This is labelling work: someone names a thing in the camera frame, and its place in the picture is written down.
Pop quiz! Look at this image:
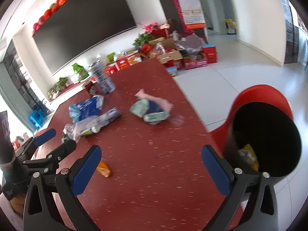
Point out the row of paper lanterns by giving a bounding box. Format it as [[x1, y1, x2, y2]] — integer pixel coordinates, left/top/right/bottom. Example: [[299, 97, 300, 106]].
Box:
[[32, 0, 97, 32]]

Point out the black trash bin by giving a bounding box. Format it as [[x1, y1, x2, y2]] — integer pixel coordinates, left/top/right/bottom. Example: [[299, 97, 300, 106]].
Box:
[[223, 102, 302, 178]]

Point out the brown cardboard box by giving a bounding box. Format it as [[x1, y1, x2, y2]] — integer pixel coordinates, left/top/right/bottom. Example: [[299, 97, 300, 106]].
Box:
[[149, 37, 184, 64]]

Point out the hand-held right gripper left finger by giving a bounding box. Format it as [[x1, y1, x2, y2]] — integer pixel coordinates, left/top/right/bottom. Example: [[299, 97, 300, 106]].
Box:
[[23, 145, 103, 231]]

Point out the white grey wrapper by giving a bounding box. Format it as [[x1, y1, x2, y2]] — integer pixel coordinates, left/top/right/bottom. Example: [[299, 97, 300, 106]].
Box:
[[130, 99, 170, 126]]

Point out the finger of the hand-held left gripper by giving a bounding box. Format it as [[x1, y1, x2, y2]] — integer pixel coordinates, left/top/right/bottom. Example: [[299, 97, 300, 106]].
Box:
[[15, 128, 56, 161], [22, 139, 77, 175]]

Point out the blue plastic bag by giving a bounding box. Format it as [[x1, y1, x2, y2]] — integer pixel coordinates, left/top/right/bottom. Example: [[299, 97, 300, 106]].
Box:
[[69, 95, 105, 124]]

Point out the orange candy wrapper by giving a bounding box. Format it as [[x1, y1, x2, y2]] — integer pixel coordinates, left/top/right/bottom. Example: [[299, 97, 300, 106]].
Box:
[[96, 161, 112, 178]]

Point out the dark slatted wall panel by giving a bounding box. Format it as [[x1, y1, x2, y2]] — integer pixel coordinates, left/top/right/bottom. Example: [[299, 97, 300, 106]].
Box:
[[151, 0, 208, 38]]

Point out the wall calendar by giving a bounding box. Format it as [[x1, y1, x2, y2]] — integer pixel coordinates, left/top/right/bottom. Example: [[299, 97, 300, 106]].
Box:
[[178, 0, 206, 28]]

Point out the clear plastic bag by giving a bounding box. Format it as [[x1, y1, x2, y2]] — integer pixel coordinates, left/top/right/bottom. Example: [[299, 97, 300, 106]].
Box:
[[63, 115, 103, 143]]

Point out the blue plastic stool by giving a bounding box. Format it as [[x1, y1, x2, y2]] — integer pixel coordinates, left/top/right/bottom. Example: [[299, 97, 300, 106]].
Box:
[[28, 110, 48, 129]]

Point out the pink flower bouquet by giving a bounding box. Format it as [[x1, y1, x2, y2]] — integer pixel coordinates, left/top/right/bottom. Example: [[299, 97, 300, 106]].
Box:
[[142, 23, 160, 33]]

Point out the clear plastic box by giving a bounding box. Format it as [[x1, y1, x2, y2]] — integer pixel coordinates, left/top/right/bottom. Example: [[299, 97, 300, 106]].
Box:
[[171, 114, 186, 127]]

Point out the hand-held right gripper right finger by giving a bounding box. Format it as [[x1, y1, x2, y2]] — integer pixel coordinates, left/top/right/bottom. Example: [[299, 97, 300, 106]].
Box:
[[201, 145, 280, 231]]

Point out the red lattice hanging strip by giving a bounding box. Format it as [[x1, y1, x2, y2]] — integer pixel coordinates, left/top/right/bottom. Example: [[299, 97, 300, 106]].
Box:
[[169, 0, 196, 33]]

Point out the yellow bag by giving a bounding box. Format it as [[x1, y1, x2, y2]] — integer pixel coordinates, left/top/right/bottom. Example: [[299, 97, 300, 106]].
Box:
[[225, 19, 238, 35]]

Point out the pink fruit carton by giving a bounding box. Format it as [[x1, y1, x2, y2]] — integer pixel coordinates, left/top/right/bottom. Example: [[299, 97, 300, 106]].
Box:
[[182, 55, 208, 71]]

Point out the red cardboard box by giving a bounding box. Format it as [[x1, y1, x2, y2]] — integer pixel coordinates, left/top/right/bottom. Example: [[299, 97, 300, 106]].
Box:
[[115, 56, 132, 71]]

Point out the red gift box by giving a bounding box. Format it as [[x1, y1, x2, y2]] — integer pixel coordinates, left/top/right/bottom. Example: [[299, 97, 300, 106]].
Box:
[[156, 23, 172, 39]]

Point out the large black television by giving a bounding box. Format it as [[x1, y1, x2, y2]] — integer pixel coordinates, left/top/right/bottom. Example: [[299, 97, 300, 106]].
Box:
[[32, 0, 138, 76]]

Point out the red box with blue lid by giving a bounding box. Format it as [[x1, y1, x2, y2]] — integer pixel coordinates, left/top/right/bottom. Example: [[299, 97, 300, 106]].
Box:
[[201, 44, 218, 64]]

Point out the person's left hand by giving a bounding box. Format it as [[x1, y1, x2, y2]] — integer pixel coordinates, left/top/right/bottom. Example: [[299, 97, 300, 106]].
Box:
[[10, 196, 25, 216]]

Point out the potted green plant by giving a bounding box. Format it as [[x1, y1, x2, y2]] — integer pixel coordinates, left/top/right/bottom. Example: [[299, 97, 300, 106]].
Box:
[[49, 77, 69, 97]]

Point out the small red can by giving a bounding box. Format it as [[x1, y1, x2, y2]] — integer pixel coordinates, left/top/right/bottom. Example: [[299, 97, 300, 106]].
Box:
[[84, 80, 98, 96]]

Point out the clear printed plastic wrapper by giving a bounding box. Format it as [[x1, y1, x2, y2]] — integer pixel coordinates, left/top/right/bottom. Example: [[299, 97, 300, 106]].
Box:
[[95, 107, 121, 128]]

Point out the grey plastic bag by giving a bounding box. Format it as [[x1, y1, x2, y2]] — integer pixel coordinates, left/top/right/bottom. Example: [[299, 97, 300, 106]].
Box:
[[176, 34, 203, 54]]

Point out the leafy green plant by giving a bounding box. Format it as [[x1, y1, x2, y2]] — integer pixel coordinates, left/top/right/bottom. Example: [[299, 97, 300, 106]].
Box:
[[133, 32, 155, 48]]

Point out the yellow snack wrapper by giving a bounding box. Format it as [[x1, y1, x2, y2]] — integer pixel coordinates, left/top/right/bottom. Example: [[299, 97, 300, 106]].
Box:
[[238, 144, 260, 172]]

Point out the tall blue white can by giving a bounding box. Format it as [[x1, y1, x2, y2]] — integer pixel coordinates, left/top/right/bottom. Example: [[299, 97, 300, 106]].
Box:
[[90, 61, 116, 95]]

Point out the green snack bag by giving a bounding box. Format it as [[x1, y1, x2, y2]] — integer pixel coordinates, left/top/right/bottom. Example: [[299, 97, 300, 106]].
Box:
[[72, 63, 90, 82]]

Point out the black framed glass cabinet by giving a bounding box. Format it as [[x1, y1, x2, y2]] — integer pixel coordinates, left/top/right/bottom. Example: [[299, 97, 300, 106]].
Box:
[[279, 0, 300, 64]]

